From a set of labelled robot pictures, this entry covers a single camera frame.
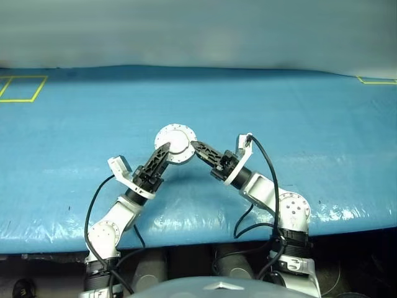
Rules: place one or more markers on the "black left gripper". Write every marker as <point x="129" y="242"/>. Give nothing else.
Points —
<point x="147" y="181"/>

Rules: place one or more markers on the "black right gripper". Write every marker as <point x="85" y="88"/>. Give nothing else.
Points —
<point x="224" y="166"/>

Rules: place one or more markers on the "silver round motor lid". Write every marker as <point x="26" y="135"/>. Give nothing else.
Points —
<point x="178" y="139"/>

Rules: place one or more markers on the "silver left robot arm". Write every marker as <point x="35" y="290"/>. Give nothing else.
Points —
<point x="108" y="226"/>

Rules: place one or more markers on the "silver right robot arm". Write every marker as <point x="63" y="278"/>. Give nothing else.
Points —
<point x="291" y="214"/>

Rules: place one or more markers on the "blue table cover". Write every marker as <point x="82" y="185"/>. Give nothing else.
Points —
<point x="93" y="130"/>

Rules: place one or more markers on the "grey rounded cylinder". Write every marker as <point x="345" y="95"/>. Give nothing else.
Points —
<point x="234" y="262"/>
<point x="150" y="270"/>

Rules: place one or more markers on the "grey rounded robot torso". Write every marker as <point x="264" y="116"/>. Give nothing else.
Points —
<point x="217" y="288"/>

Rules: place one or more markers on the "black rounded object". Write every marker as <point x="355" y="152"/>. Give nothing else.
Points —
<point x="24" y="288"/>

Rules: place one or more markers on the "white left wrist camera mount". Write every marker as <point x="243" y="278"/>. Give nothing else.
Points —
<point x="119" y="169"/>

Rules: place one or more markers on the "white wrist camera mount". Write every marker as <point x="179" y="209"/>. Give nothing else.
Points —
<point x="245" y="146"/>
<point x="119" y="169"/>

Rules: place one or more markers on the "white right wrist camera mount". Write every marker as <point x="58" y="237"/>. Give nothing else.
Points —
<point x="245" y="146"/>

